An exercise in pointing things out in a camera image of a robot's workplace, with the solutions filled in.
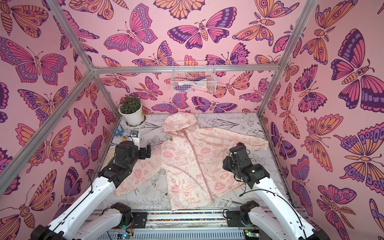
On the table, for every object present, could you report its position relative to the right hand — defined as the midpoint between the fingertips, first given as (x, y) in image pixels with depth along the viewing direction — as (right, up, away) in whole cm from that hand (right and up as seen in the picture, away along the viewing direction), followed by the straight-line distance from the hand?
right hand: (227, 160), depth 79 cm
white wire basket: (-18, +50, +17) cm, 55 cm away
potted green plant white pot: (-62, +32, +24) cm, 73 cm away
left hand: (-45, +10, +1) cm, 46 cm away
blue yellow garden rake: (-73, +13, +31) cm, 80 cm away
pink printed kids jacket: (-22, -8, +13) cm, 27 cm away
